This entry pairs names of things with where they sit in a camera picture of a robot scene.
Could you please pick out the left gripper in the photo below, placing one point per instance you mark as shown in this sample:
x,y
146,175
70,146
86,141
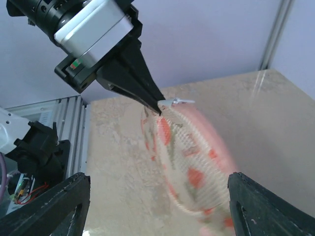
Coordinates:
x,y
128,76

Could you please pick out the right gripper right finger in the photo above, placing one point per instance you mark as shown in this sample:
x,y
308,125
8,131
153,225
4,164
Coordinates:
x,y
256,211

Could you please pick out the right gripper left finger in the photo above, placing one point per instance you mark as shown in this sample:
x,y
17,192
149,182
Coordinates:
x,y
61,211

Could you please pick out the floral mesh laundry bag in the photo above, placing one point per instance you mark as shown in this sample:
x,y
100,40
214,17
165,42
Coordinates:
x,y
194,161

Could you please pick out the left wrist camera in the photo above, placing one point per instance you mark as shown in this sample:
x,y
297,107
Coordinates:
x,y
94,31

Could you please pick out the aluminium rail frame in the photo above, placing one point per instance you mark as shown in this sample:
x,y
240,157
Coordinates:
x,y
72,116

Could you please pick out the right corner post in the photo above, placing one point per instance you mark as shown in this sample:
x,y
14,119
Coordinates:
x,y
282,15

